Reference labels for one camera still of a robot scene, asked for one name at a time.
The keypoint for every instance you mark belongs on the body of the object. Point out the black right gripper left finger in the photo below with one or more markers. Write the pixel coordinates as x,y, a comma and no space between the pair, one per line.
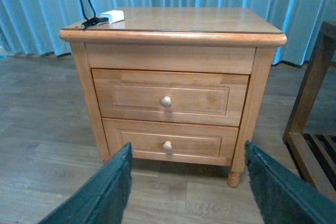
103,198

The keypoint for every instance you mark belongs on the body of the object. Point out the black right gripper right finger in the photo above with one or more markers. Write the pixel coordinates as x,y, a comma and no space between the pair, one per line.
281,196

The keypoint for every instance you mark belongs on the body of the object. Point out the wooden drawer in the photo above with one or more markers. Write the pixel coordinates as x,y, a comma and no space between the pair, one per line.
187,143
182,97

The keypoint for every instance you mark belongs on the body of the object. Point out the white charger adapter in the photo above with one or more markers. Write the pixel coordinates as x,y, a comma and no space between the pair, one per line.
113,16

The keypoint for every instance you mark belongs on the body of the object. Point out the dark wooden shelf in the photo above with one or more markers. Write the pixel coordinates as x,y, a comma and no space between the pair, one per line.
309,150

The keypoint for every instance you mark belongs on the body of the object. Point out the wooden nightstand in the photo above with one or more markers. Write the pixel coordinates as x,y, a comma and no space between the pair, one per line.
179,39

